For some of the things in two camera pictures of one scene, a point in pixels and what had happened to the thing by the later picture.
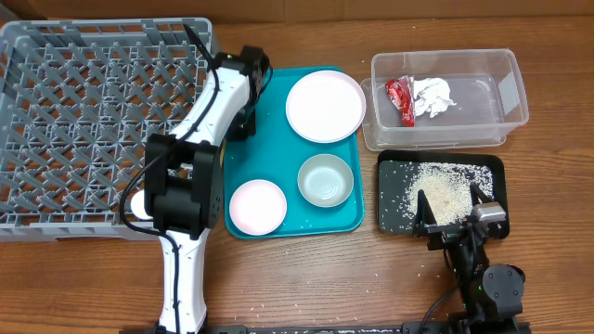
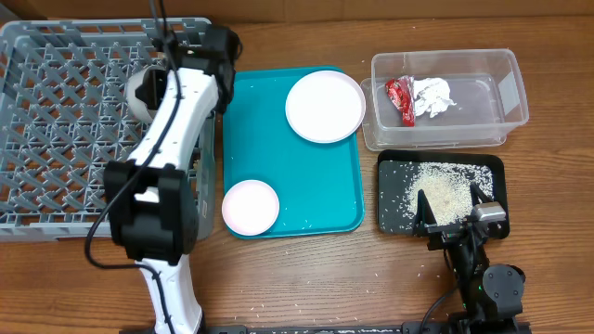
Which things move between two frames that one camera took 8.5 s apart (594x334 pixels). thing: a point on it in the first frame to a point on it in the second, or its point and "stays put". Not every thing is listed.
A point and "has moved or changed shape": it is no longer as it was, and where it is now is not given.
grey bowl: (325, 180) to (137, 106)
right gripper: (446, 232) stays put
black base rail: (499, 329) stays put
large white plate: (326, 106) stays put
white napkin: (434, 96) stays put
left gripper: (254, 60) to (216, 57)
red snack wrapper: (402, 93) stays put
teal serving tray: (277, 154) stays put
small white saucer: (257, 207) has moved or changed shape
